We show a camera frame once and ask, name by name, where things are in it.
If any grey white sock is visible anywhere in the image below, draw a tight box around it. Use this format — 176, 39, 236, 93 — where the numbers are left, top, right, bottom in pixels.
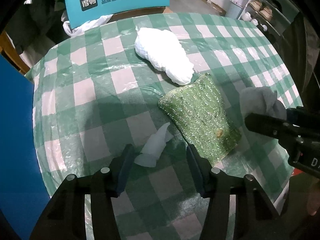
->
239, 87, 287, 120

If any white tissue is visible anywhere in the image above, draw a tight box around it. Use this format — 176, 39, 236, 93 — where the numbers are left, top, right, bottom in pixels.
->
134, 122, 173, 168

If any green glitter sponge cloth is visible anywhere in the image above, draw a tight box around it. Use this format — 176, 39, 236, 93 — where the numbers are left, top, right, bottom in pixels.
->
158, 73, 241, 166

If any white fluffy soft object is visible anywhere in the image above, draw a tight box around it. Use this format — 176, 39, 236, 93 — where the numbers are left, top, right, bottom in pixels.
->
135, 27, 194, 86

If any green checked tablecloth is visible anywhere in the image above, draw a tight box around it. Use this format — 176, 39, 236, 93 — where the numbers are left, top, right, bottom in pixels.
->
26, 13, 302, 239

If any blue cardboard box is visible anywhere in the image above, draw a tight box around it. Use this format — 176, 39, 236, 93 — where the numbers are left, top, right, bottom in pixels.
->
1, 57, 50, 239

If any metal shoe rack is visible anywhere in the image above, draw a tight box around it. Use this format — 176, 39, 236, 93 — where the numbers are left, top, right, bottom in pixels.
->
238, 0, 299, 43

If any light blue trash bin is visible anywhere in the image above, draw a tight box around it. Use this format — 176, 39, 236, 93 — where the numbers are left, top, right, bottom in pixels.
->
225, 0, 247, 19

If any white plastic bag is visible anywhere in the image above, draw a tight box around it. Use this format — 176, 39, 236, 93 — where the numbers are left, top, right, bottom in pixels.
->
61, 11, 113, 37

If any brown cardboard box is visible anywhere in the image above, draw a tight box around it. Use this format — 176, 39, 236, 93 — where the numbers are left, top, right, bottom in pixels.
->
109, 7, 173, 22

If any teal shoe box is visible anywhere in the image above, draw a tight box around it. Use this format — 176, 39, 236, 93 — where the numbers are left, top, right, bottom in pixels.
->
64, 0, 171, 30

